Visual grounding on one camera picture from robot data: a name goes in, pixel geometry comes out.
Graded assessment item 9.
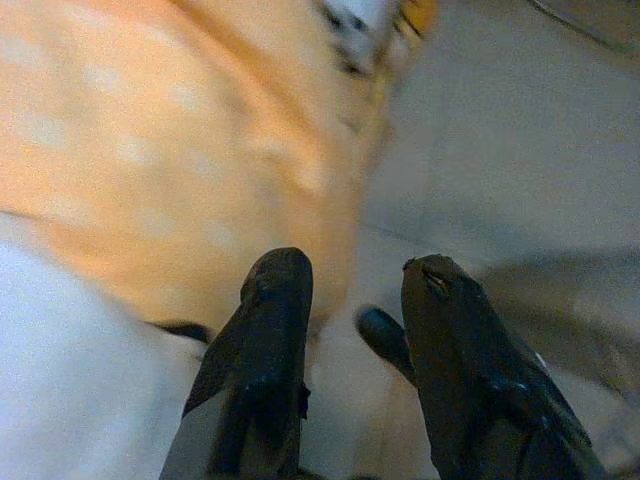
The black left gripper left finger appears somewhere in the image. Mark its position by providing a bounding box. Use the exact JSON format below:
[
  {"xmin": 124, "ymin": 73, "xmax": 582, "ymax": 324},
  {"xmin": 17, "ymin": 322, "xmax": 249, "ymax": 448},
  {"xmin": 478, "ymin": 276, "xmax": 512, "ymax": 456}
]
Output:
[{"xmin": 159, "ymin": 246, "xmax": 315, "ymax": 480}]

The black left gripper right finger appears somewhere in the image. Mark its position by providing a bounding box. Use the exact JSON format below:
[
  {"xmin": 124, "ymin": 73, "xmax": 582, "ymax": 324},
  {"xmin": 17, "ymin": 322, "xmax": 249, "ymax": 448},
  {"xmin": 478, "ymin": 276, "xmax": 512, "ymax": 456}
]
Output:
[{"xmin": 402, "ymin": 253, "xmax": 609, "ymax": 480}]

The dark grey robot left leg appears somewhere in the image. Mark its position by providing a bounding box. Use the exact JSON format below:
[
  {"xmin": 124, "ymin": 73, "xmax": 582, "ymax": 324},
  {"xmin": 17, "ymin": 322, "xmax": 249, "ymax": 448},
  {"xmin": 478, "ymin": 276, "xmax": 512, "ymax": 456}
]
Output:
[{"xmin": 357, "ymin": 306, "xmax": 419, "ymax": 389}]

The yellow cartoon egg blanket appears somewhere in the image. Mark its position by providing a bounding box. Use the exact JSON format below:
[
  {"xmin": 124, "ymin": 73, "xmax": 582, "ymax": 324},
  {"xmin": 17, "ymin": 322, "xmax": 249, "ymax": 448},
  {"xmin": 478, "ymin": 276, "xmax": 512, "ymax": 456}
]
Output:
[{"xmin": 0, "ymin": 0, "xmax": 441, "ymax": 480}]

